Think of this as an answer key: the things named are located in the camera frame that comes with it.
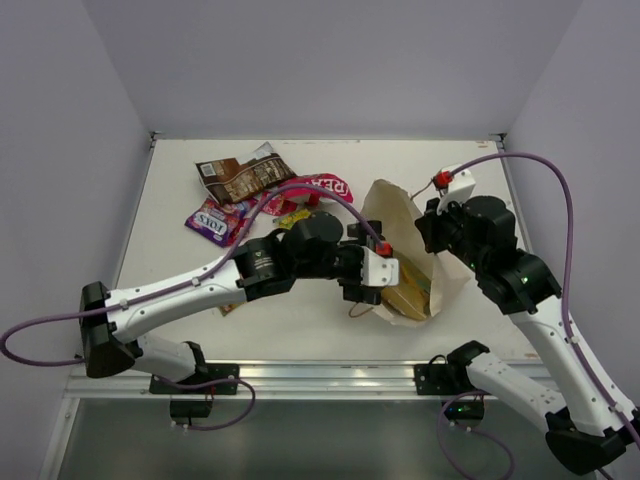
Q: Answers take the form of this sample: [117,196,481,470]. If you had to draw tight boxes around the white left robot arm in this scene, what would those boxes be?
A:
[80,212,399,393]

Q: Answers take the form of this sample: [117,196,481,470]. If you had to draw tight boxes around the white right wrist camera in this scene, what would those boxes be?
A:
[432,164,476,215]

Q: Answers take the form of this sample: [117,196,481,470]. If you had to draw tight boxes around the aluminium mounting rail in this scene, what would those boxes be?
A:
[62,358,551,401]

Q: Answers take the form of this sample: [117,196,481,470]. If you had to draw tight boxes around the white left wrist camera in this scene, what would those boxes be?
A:
[361,242,400,288]

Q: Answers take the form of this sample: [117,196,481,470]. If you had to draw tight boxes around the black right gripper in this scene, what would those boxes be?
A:
[416,193,488,275]

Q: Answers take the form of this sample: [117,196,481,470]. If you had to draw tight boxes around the black right control box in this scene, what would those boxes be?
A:
[442,399,485,422]

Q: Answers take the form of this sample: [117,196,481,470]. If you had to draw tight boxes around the black control box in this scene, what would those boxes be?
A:
[442,399,485,422]
[169,398,213,424]

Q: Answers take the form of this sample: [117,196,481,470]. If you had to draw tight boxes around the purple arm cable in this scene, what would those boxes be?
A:
[0,188,392,366]
[449,152,640,451]

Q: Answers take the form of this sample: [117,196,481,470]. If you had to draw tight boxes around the black left control box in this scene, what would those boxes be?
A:
[169,398,213,424]

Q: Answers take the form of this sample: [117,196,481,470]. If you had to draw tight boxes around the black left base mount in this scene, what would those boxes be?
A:
[149,363,240,396]

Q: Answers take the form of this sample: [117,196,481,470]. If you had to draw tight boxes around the pink snack packet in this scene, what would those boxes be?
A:
[261,195,299,217]

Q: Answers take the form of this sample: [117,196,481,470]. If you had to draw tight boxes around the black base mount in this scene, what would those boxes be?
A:
[413,354,472,396]
[149,363,240,396]

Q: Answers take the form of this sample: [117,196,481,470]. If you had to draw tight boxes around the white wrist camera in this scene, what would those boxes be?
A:
[432,164,476,215]
[361,242,400,288]

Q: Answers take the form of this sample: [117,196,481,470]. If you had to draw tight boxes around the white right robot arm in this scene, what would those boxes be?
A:
[415,196,639,475]

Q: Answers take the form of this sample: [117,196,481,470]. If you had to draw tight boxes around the beige paper bag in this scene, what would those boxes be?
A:
[361,179,470,328]

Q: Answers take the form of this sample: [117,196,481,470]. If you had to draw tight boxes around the green yellow snack packet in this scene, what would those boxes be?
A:
[273,208,312,230]

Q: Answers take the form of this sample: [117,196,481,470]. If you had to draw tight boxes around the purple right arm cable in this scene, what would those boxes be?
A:
[449,152,640,451]

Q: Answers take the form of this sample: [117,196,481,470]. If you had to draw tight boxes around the tan yellow snack packet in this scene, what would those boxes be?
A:
[382,259,431,321]

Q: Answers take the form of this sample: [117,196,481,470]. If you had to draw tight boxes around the purple Fox's candy packet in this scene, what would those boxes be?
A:
[184,198,256,248]

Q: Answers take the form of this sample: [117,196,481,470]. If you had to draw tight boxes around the red white snack packet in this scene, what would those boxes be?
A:
[277,173,354,206]

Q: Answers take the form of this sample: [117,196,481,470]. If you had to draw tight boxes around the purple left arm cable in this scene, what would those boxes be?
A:
[0,188,392,366]

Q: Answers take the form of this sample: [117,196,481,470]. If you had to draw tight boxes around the dark brown snack packet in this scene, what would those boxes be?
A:
[195,142,296,205]

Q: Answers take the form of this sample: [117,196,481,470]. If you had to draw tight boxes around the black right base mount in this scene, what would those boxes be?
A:
[413,354,472,396]

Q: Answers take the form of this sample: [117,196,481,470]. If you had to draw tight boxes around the orange Fox's candy packet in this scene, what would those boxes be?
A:
[218,303,241,316]

